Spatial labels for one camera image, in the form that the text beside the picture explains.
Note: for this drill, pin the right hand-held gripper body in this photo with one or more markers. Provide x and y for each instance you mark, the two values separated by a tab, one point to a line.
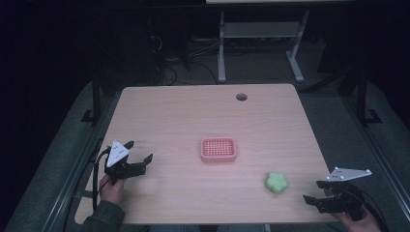
346	196

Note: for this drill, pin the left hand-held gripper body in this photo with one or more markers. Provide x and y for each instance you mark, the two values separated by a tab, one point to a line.
116	154

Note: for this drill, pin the green flower-shaped soap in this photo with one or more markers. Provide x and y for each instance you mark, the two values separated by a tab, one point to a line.
276	182

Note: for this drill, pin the pink soap dish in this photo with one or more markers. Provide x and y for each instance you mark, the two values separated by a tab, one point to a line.
218	150

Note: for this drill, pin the person's right hand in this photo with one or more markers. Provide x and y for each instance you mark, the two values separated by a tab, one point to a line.
361	225

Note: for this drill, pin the person's left hand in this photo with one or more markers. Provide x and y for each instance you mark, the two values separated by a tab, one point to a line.
111	190

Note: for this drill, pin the black metal stand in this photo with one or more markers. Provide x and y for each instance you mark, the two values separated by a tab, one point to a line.
95	96
363	96

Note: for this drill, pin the white metal desk frame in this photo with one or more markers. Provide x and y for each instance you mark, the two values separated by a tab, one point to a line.
261	29

